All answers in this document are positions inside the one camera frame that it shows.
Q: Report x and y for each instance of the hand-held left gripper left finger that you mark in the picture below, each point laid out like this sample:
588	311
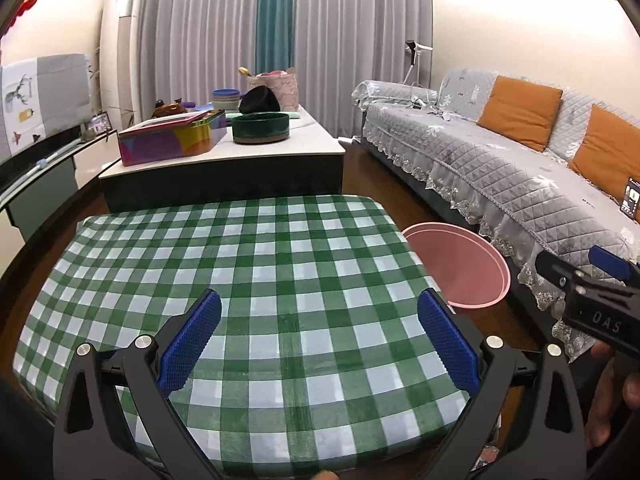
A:
192	345

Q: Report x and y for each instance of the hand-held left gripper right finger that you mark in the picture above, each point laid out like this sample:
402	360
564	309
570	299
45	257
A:
445	342

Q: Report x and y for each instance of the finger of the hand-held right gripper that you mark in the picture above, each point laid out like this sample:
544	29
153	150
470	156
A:
555	269
610	262

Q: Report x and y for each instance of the pink plastic bin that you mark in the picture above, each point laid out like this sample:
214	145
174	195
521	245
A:
455	265

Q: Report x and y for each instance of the person's right hand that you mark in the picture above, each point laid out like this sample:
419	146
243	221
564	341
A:
607	405

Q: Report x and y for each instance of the black smartphone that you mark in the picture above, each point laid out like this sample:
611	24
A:
631	197

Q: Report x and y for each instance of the orange cushion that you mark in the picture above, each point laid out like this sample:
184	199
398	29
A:
607	155
520	112

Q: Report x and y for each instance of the grey quilted sofa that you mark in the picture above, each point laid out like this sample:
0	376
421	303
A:
475	160

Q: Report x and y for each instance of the colourful tin box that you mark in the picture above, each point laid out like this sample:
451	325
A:
170	142

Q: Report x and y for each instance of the white top coffee table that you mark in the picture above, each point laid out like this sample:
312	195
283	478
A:
280	155

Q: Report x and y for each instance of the television cabinet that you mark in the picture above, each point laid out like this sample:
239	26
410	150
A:
45	195

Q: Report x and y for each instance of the green round tin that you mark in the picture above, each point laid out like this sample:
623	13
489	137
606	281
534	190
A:
260	130

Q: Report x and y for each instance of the brown teapot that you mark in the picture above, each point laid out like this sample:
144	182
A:
169	109

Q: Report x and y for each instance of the stack of plastic bowls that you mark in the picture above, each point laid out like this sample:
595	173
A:
226	100

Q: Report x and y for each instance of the black hat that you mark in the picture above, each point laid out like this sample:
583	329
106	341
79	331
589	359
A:
259	100

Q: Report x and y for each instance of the pink lace basket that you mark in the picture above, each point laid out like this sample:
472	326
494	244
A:
287	90

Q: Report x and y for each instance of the small yellow object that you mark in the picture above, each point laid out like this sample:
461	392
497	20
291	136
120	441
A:
245	70

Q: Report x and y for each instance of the grey television dust cover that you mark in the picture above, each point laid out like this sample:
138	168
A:
60	90

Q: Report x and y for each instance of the white standing air conditioner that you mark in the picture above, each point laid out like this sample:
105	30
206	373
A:
120	50

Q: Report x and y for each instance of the grey curtain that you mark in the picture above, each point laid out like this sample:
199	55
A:
200	25
360	35

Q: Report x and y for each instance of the teal curtain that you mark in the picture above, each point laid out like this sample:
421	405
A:
276	10

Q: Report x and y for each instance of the red hanging ornament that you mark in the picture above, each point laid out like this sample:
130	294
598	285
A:
27	2

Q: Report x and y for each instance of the small photo frame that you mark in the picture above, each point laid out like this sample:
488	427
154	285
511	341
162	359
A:
99	124

